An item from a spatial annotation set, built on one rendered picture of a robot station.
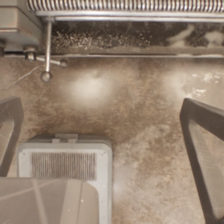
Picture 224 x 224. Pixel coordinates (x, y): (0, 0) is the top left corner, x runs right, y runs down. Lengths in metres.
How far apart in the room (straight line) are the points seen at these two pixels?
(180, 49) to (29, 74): 0.92
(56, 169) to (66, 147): 0.13
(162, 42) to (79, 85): 0.61
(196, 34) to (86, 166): 0.84
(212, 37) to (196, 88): 0.47
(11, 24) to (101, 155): 0.77
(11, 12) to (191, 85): 1.13
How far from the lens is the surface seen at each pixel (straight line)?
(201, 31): 1.04
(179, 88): 1.41
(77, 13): 0.71
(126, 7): 0.64
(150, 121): 1.37
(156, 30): 0.98
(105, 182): 1.17
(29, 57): 0.78
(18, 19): 0.60
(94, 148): 1.11
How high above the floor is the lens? 1.32
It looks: 84 degrees down
